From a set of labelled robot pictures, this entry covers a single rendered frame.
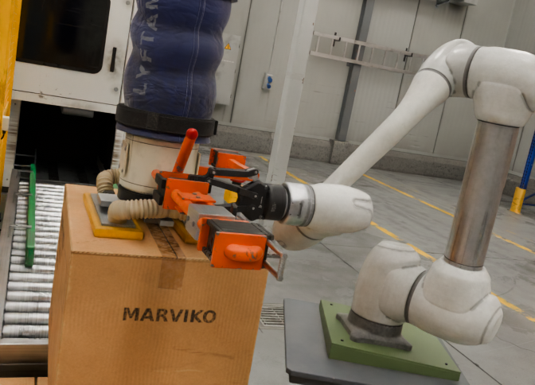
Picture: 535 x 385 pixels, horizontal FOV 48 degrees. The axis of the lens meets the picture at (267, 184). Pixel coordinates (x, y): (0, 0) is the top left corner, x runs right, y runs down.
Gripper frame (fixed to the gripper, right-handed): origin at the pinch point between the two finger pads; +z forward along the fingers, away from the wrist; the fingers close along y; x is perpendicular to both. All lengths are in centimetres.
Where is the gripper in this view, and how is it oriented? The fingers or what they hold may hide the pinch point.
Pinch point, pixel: (184, 192)
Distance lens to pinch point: 118.9
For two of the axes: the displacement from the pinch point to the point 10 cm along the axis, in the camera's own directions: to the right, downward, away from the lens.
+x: -3.4, -2.3, 9.1
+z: -9.2, -1.1, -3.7
